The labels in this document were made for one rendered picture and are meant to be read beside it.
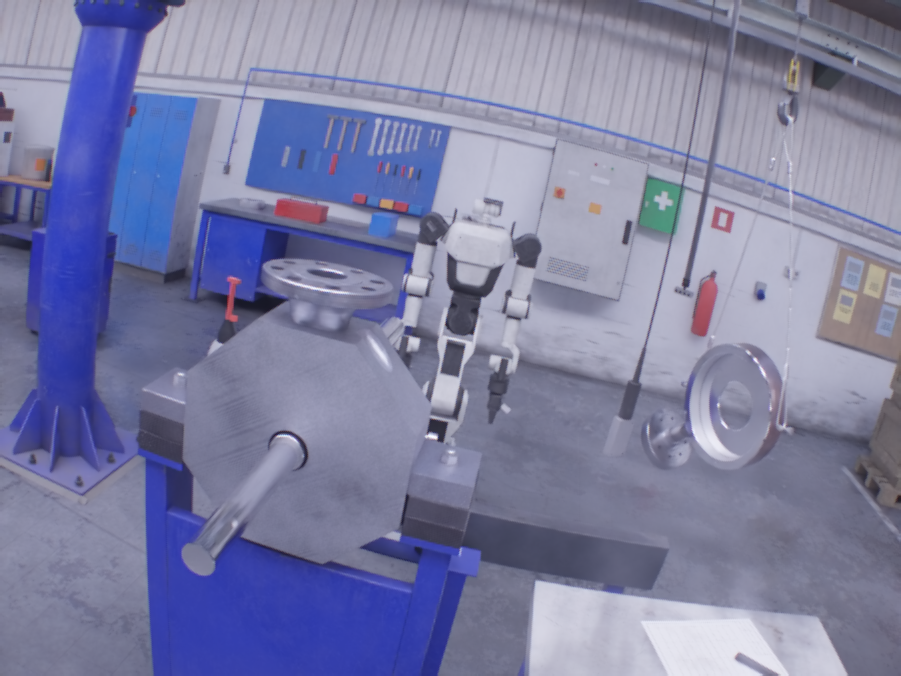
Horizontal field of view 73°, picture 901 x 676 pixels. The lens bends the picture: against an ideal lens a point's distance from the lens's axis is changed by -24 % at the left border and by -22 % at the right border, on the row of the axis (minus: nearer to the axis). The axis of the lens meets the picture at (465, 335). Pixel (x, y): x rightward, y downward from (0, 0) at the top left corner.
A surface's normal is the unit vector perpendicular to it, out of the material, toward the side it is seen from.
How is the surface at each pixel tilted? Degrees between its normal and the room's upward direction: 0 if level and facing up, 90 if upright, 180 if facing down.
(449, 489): 90
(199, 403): 90
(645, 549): 90
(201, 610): 90
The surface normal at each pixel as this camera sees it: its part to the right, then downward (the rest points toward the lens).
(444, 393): 0.05, -0.17
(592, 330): -0.13, 0.22
